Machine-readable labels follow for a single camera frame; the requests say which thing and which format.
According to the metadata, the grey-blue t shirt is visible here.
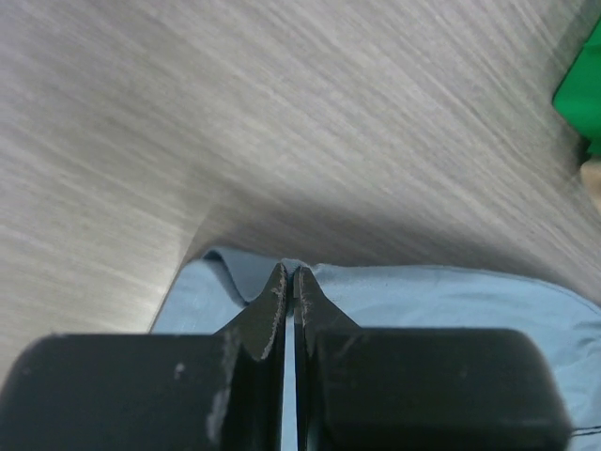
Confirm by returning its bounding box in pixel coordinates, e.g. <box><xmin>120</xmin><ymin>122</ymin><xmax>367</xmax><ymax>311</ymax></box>
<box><xmin>153</xmin><ymin>247</ymin><xmax>600</xmax><ymax>450</ymax></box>

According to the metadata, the green plastic bin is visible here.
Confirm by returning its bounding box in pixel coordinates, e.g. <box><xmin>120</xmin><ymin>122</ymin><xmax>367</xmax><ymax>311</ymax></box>
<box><xmin>552</xmin><ymin>20</ymin><xmax>600</xmax><ymax>157</ymax></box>

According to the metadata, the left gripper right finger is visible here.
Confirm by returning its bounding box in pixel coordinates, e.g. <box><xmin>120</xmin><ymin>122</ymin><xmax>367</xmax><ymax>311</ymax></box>
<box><xmin>292</xmin><ymin>268</ymin><xmax>572</xmax><ymax>450</ymax></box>

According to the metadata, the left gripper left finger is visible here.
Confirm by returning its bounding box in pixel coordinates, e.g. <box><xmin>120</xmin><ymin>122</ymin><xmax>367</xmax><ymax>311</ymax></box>
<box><xmin>1</xmin><ymin>265</ymin><xmax>287</xmax><ymax>450</ymax></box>

